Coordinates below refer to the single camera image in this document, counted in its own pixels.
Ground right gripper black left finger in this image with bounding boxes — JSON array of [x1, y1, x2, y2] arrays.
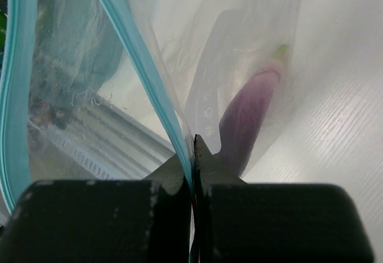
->
[[1, 156, 191, 262]]

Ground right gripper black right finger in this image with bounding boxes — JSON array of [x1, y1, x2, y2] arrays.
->
[[194, 135, 375, 262]]

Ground purple eggplant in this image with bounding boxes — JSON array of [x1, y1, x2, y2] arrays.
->
[[217, 45, 289, 177]]

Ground clear zip top bag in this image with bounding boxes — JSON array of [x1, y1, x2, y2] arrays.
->
[[0, 0, 303, 216]]

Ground blue plastic tray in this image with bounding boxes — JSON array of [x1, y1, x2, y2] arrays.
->
[[31, 0, 123, 98]]

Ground white slotted cable duct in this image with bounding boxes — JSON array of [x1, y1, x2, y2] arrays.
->
[[46, 125, 125, 180]]

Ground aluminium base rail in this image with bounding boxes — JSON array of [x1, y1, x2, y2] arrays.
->
[[77, 95, 180, 180]]

